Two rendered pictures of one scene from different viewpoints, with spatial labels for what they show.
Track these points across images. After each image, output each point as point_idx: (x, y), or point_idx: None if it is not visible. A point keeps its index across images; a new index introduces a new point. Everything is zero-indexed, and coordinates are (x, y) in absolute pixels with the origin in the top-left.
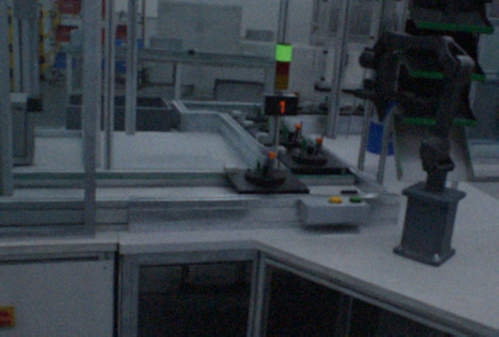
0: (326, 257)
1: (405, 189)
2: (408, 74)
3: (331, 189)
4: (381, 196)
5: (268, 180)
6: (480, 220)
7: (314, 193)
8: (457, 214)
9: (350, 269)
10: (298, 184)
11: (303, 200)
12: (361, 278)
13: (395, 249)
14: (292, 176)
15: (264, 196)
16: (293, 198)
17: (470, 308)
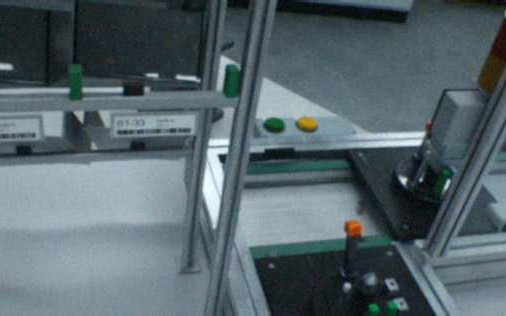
0: (308, 113)
1: (228, 40)
2: (124, 50)
3: (295, 233)
4: (223, 141)
5: None
6: None
7: (338, 148)
8: (26, 220)
9: (283, 94)
10: (368, 164)
11: (353, 130)
12: (275, 83)
13: (222, 110)
14: (382, 196)
15: (411, 140)
16: (368, 135)
17: None
